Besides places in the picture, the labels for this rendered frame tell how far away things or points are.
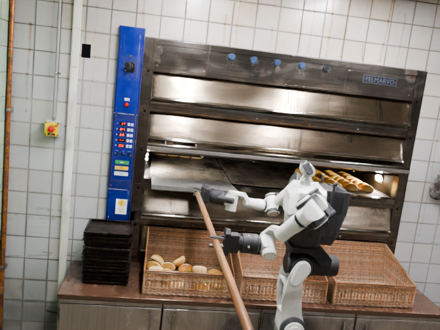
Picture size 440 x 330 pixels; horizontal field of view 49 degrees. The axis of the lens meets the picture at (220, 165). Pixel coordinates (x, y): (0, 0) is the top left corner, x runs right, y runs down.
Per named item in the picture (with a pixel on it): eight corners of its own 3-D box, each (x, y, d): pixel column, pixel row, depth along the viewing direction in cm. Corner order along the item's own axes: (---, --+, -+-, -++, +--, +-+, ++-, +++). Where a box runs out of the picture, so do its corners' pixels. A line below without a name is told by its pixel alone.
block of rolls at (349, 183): (293, 172, 416) (293, 165, 415) (346, 177, 422) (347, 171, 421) (314, 188, 356) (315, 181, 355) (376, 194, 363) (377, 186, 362)
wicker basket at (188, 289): (143, 263, 335) (146, 225, 330) (223, 268, 343) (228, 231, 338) (140, 294, 288) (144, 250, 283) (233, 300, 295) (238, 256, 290)
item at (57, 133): (45, 134, 313) (46, 119, 312) (61, 136, 315) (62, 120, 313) (42, 136, 306) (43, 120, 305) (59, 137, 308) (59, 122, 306)
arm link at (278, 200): (278, 200, 302) (298, 183, 285) (281, 219, 295) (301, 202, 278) (262, 196, 297) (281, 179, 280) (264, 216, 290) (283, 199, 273)
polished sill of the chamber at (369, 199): (143, 181, 332) (144, 176, 332) (389, 202, 356) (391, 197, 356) (143, 183, 327) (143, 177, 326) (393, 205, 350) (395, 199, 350)
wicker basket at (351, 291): (307, 274, 350) (312, 238, 345) (380, 278, 359) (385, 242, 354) (331, 306, 302) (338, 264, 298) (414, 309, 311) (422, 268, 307)
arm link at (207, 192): (200, 184, 289) (217, 188, 283) (207, 182, 297) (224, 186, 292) (198, 205, 291) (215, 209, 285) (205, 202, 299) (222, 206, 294)
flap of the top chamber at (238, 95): (151, 100, 317) (154, 71, 320) (407, 127, 340) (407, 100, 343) (151, 98, 312) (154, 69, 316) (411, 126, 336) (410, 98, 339)
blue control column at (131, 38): (120, 245, 528) (136, 44, 492) (135, 246, 531) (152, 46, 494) (96, 340, 340) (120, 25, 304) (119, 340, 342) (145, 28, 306)
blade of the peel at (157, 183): (238, 196, 306) (239, 191, 306) (151, 188, 298) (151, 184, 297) (230, 183, 341) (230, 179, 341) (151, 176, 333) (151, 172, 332)
